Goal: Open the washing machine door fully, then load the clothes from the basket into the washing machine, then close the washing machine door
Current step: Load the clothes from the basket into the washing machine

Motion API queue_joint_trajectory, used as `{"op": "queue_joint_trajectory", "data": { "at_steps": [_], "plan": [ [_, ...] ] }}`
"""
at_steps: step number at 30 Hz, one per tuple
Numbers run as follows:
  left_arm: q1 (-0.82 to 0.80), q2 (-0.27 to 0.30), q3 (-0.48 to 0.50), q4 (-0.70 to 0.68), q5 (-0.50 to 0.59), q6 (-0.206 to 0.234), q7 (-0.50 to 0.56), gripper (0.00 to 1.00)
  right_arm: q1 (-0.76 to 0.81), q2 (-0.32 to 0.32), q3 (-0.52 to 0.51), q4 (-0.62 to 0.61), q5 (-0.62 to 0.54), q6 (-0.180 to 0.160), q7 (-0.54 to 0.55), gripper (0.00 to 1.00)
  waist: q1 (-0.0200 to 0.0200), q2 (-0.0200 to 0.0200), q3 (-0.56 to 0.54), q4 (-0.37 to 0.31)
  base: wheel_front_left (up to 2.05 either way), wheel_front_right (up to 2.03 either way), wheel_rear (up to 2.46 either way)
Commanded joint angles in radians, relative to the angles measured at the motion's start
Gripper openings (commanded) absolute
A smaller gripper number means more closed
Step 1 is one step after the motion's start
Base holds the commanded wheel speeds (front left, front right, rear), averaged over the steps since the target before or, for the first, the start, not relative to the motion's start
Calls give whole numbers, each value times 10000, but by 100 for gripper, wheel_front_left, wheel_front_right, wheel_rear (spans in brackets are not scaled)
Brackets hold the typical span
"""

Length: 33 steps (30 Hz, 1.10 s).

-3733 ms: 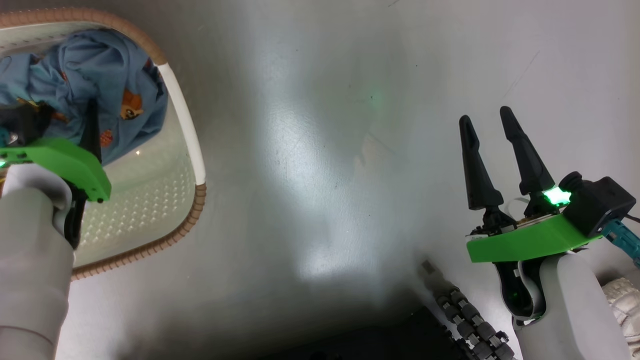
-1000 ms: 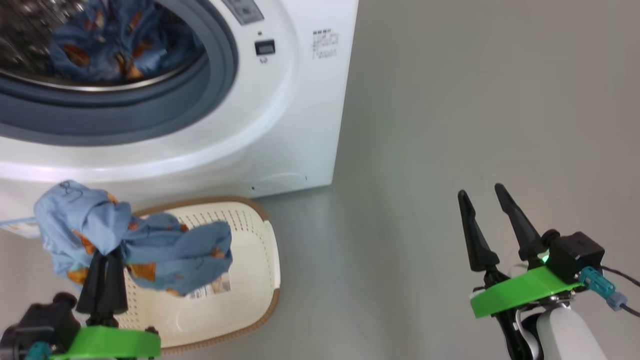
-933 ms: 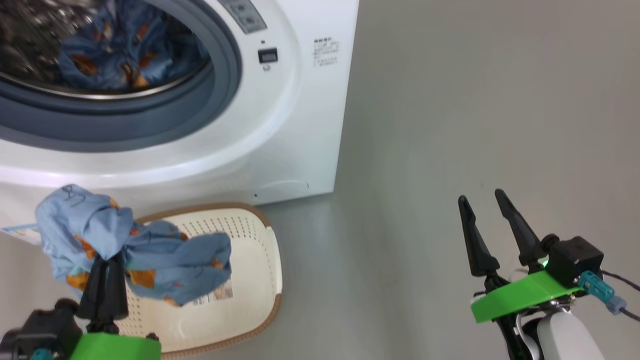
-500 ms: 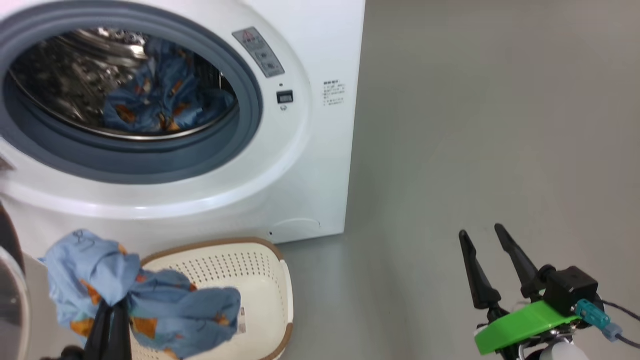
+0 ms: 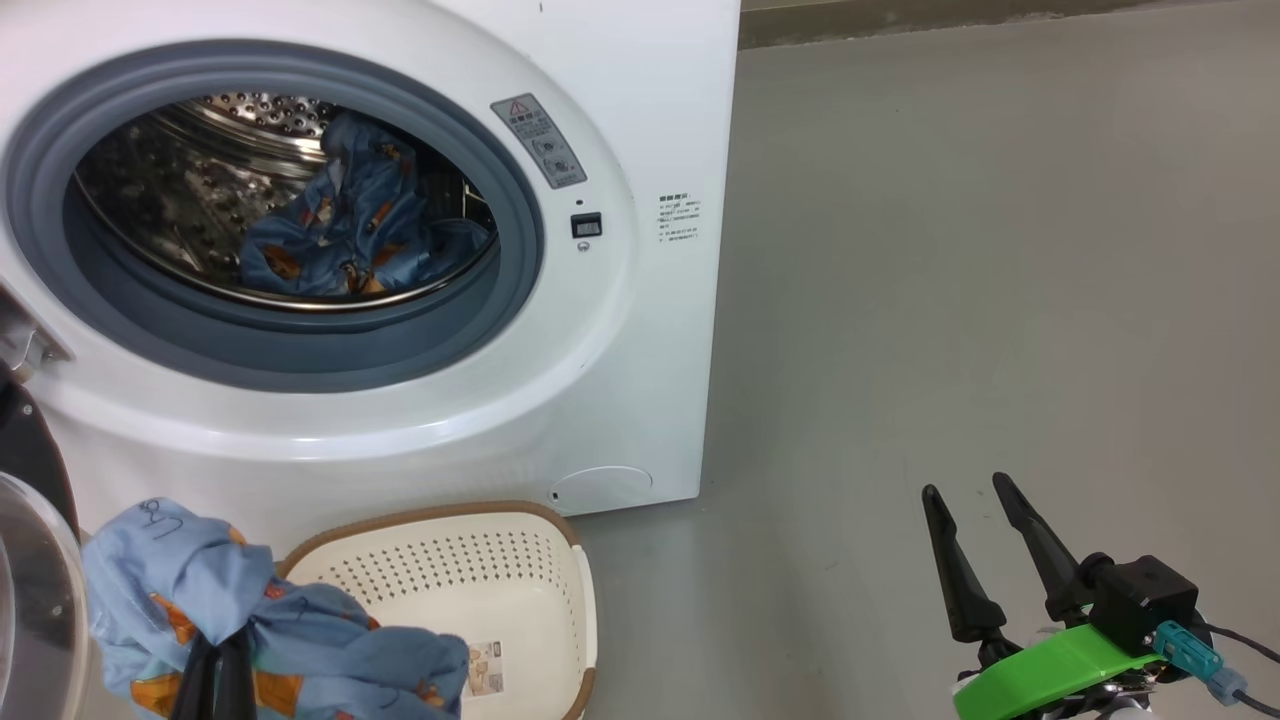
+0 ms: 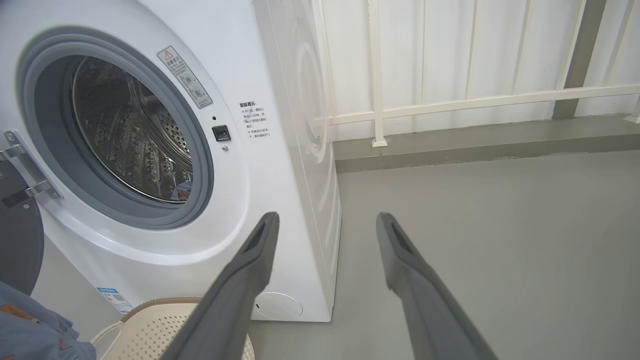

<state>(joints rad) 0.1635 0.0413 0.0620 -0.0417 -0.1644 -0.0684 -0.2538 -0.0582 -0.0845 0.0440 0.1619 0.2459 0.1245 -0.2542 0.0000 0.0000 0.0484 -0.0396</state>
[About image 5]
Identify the blue cartoon garment with pen mark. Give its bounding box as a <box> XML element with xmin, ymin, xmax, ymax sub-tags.
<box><xmin>82</xmin><ymin>497</ymin><xmax>471</xmax><ymax>720</ymax></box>

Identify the black cable with teal connector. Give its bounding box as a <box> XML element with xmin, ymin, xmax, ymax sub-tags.
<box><xmin>1152</xmin><ymin>620</ymin><xmax>1280</xmax><ymax>713</ymax></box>

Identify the perforated steel washer drum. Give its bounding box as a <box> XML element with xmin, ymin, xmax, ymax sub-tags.
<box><xmin>72</xmin><ymin>92</ymin><xmax>501</xmax><ymax>313</ymax></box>

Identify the paper basket label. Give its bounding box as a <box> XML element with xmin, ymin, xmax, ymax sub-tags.
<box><xmin>462</xmin><ymin>640</ymin><xmax>505</xmax><ymax>698</ymax></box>

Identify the metal door hinge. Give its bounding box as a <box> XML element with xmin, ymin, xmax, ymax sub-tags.
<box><xmin>0</xmin><ymin>290</ymin><xmax>73</xmax><ymax>383</ymax></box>

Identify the black round glass washer door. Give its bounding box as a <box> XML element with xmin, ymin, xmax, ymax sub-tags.
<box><xmin>0</xmin><ymin>360</ymin><xmax>93</xmax><ymax>720</ymax></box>

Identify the white front-load washing machine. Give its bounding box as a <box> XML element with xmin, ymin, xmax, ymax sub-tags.
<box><xmin>0</xmin><ymin>0</ymin><xmax>741</xmax><ymax>561</ymax></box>

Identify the printed text notice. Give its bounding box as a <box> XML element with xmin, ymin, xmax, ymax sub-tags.
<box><xmin>657</xmin><ymin>193</ymin><xmax>703</xmax><ymax>244</ymax></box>

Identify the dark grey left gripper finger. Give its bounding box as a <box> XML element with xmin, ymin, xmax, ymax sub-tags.
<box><xmin>172</xmin><ymin>632</ymin><xmax>221</xmax><ymax>720</ymax></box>
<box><xmin>214</xmin><ymin>628</ymin><xmax>259</xmax><ymax>720</ymax></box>

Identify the blue cartoon print garment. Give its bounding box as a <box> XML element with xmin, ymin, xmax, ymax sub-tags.
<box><xmin>238</xmin><ymin>110</ymin><xmax>493</xmax><ymax>298</ymax></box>

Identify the white perforated brown-rimmed laundry basket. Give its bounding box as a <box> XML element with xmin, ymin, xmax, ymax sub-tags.
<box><xmin>275</xmin><ymin>501</ymin><xmax>599</xmax><ymax>720</ymax></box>

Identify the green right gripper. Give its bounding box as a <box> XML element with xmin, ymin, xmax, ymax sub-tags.
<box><xmin>921</xmin><ymin>472</ymin><xmax>1166</xmax><ymax>720</ymax></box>

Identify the round white filter cover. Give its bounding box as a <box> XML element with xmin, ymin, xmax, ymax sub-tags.
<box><xmin>550</xmin><ymin>466</ymin><xmax>654</xmax><ymax>516</ymax></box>

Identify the grey warning sticker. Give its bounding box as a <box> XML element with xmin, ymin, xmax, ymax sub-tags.
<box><xmin>490</xmin><ymin>93</ymin><xmax>589</xmax><ymax>190</ymax></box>

